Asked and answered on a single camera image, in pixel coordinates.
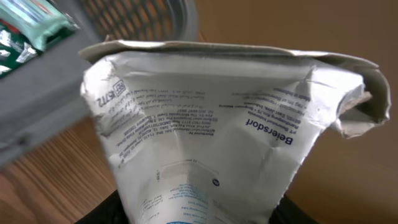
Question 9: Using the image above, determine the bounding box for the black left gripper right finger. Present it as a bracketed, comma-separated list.
[269, 197, 318, 224]

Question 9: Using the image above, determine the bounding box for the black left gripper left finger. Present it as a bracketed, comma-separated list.
[75, 190, 129, 224]

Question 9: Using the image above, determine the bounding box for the white carton box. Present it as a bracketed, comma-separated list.
[80, 40, 391, 223]

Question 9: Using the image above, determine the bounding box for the mint wet wipes pack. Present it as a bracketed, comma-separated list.
[1, 0, 78, 51]

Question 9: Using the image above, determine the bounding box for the green 3M gloves package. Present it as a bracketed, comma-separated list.
[1, 19, 40, 78]

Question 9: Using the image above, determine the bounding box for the grey plastic basket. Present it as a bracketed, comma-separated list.
[1, 0, 198, 164]

